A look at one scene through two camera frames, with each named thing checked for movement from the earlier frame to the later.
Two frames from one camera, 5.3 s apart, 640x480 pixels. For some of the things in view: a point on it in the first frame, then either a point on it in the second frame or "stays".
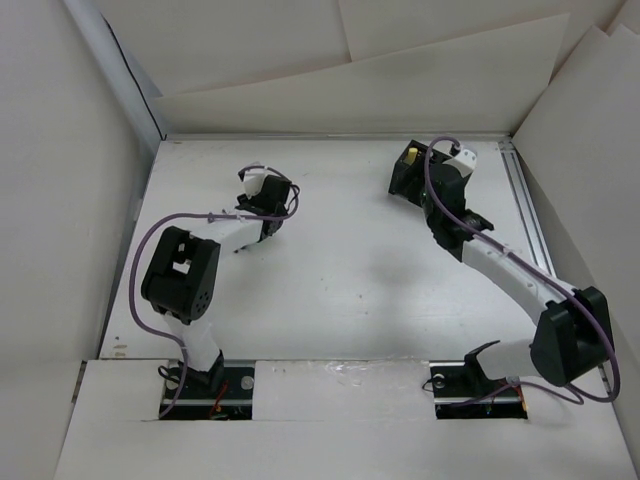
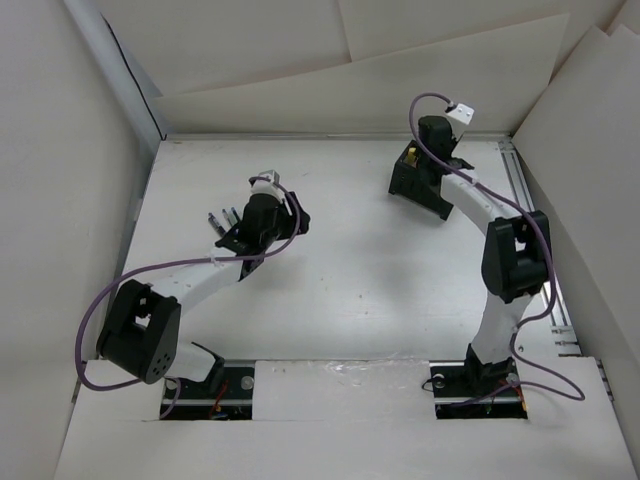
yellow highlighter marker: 412,154 stays
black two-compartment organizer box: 410,181 stays
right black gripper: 432,161 to 453,140
